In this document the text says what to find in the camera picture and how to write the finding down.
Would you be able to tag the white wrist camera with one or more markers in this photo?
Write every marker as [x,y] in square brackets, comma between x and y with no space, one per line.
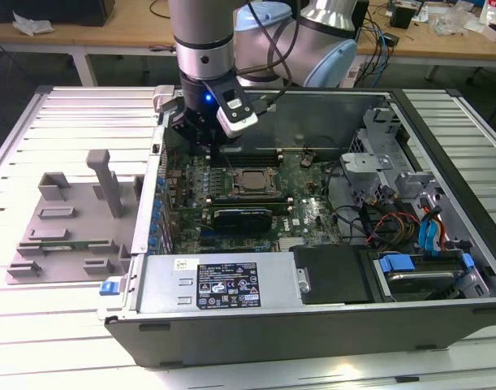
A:
[237,124]

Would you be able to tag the silver power supply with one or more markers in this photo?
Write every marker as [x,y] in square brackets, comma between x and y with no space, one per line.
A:
[162,280]

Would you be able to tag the white red plastic bag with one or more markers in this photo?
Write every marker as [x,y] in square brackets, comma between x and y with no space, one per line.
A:
[493,18]

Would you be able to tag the white crumpled wrap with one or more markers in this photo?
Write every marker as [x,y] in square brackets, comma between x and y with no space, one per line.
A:
[30,26]

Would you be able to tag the black PC case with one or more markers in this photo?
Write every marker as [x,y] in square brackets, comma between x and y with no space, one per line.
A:
[272,337]

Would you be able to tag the small black adapter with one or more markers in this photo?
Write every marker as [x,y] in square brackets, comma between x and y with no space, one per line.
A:
[391,39]

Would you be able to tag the green motherboard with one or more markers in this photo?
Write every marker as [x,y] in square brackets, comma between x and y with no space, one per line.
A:
[312,211]

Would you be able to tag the silver metal drive cage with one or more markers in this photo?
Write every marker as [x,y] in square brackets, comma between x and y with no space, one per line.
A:
[365,162]

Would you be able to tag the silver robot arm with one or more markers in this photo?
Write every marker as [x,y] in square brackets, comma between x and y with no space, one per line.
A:
[191,61]

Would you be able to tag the grey case corner bracket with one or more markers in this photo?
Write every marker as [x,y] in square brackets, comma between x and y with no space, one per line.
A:
[164,95]

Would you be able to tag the large black box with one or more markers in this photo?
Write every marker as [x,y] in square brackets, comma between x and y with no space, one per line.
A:
[48,10]

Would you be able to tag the thin metal locking lever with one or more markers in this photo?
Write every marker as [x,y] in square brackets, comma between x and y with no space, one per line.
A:
[228,162]

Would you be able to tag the wooden desk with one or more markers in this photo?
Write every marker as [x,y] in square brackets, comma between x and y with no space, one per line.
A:
[109,34]

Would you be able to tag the black graphics card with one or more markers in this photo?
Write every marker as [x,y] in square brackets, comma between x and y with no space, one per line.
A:
[241,221]

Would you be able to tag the black drive bay cover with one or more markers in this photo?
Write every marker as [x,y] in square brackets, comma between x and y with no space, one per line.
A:
[333,276]

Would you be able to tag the grey parts rack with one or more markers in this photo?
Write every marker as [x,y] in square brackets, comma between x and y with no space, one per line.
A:
[81,227]

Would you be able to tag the hard disk blue carrier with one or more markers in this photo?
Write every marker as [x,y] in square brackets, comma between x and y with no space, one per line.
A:
[418,284]

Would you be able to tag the black RAM slot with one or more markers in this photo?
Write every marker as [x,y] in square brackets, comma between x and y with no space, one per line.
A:
[247,205]
[247,201]
[281,210]
[251,150]
[251,163]
[251,154]
[247,196]
[251,159]

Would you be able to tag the blue case latch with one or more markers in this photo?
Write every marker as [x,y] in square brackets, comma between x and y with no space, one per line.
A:
[109,287]

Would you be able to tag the black square device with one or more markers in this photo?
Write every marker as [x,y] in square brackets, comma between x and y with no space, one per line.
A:
[402,17]

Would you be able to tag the CPU socket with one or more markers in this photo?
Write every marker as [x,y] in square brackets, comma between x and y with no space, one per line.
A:
[278,191]

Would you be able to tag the clear plastic wrap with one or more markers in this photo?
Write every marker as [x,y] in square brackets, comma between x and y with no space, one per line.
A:
[454,22]

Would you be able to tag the silver CPU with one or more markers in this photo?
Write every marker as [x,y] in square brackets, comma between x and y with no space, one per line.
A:
[255,180]

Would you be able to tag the green RAM stick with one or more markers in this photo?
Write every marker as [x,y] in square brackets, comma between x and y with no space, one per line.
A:
[75,245]

